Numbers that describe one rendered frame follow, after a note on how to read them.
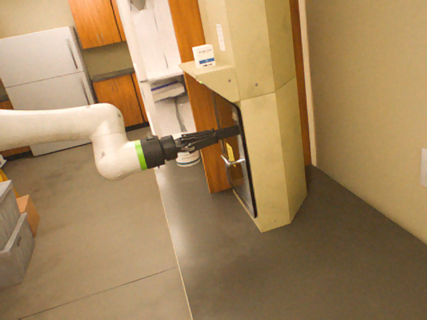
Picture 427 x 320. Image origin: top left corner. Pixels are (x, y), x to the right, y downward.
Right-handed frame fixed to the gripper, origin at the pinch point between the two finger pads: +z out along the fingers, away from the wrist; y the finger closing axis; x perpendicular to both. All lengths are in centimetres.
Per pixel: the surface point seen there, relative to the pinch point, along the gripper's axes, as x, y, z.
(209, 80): -17.9, -4.6, -3.2
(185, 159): 33, 67, -8
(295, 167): 20.4, 2.9, 23.3
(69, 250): 131, 178, -113
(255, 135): 1.5, -4.6, 7.9
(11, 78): 6, 483, -191
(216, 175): 29.1, 32.4, 0.0
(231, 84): -15.4, -4.6, 2.8
